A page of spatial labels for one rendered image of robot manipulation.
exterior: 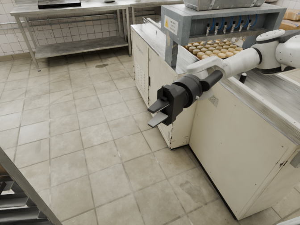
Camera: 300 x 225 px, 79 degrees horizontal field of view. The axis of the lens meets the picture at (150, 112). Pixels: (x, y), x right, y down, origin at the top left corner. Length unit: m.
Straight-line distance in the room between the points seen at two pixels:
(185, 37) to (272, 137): 0.68
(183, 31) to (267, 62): 0.54
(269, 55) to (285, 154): 0.45
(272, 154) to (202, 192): 0.76
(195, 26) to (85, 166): 1.41
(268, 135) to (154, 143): 1.12
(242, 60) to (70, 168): 1.56
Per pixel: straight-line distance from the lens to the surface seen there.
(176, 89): 0.51
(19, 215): 0.79
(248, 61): 0.70
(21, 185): 0.66
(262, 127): 1.01
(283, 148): 0.97
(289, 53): 0.67
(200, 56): 1.32
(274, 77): 1.31
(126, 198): 1.55
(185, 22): 1.11
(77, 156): 1.88
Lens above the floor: 1.40
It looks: 39 degrees down
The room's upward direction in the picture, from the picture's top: straight up
